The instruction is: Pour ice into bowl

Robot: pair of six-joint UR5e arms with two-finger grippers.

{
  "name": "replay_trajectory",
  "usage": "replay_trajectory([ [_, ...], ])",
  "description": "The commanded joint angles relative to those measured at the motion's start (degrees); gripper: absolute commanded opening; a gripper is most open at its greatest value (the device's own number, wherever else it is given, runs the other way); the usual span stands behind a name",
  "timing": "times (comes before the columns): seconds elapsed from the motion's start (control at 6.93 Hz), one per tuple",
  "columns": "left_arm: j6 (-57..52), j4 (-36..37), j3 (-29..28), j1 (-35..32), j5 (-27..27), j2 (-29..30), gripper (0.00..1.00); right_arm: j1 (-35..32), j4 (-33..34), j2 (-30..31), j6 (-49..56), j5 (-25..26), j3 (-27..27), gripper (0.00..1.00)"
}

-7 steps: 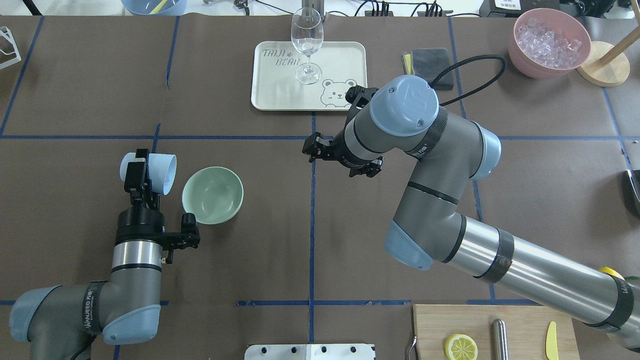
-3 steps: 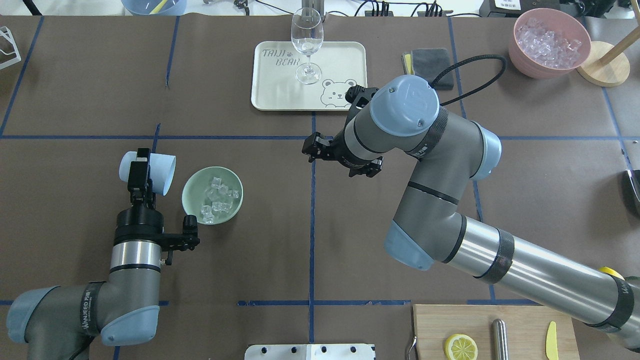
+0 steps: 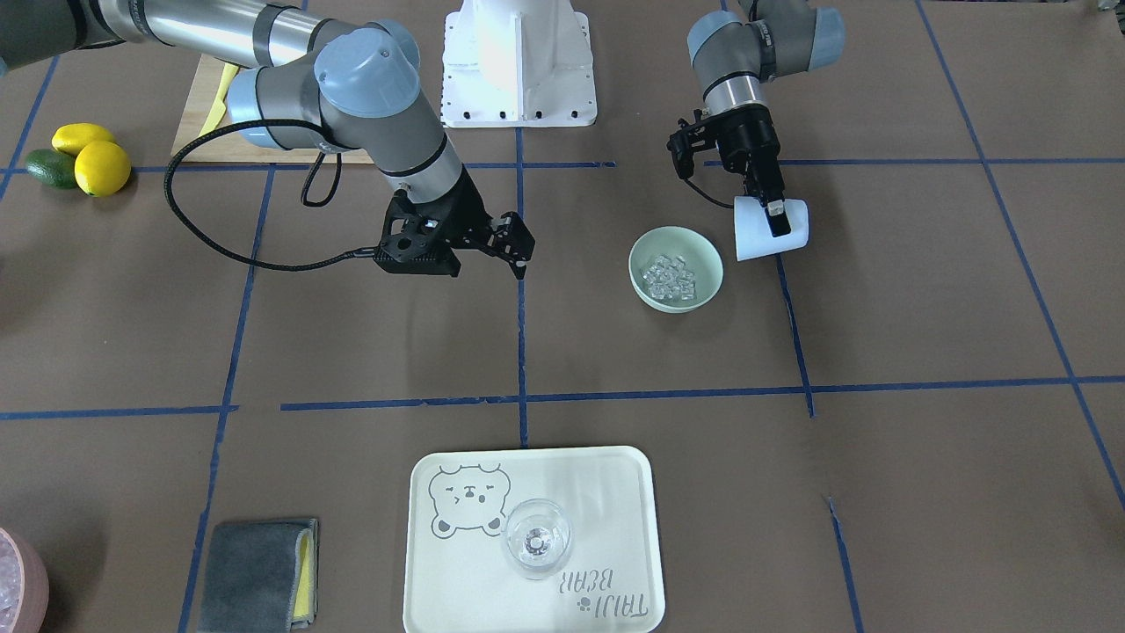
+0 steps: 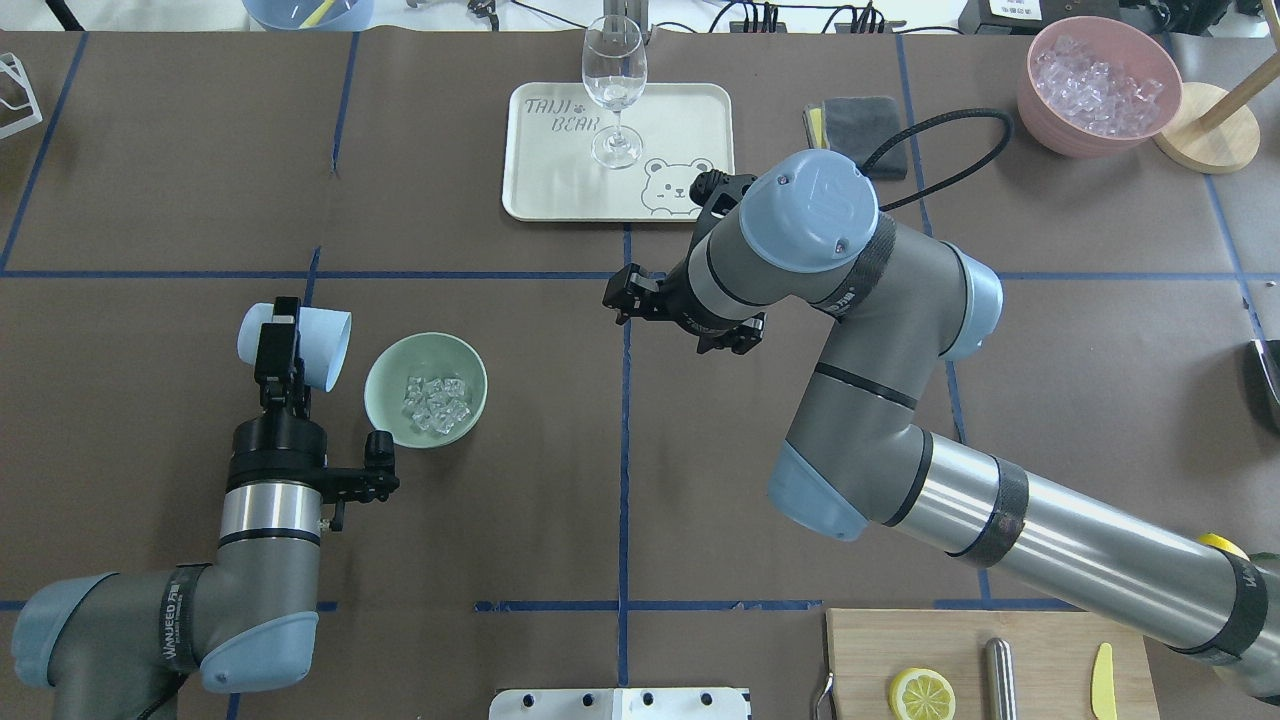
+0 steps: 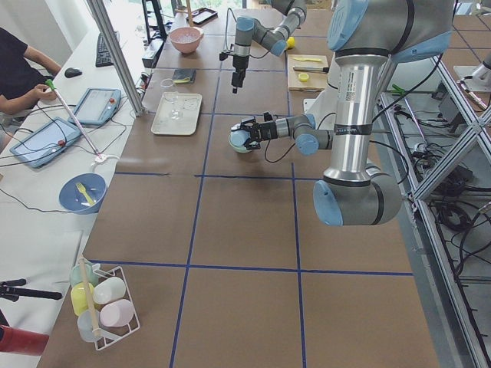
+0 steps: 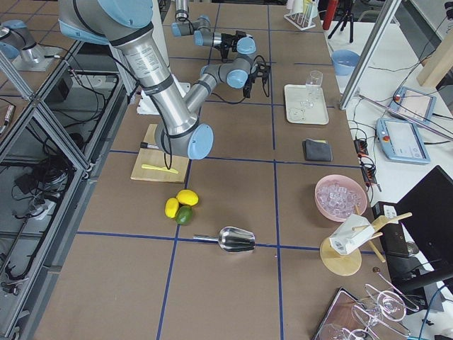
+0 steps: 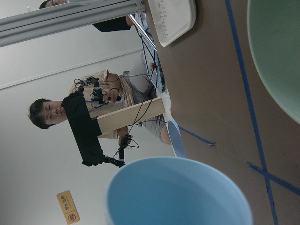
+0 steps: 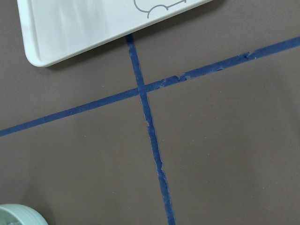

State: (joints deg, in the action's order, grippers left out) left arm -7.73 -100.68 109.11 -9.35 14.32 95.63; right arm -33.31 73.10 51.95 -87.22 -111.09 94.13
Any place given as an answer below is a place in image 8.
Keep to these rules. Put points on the mint green bowl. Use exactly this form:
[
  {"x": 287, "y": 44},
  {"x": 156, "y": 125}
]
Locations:
[{"x": 16, "y": 214}]

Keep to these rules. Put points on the cream bear tray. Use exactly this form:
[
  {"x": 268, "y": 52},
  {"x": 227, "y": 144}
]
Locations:
[{"x": 56, "y": 30}]

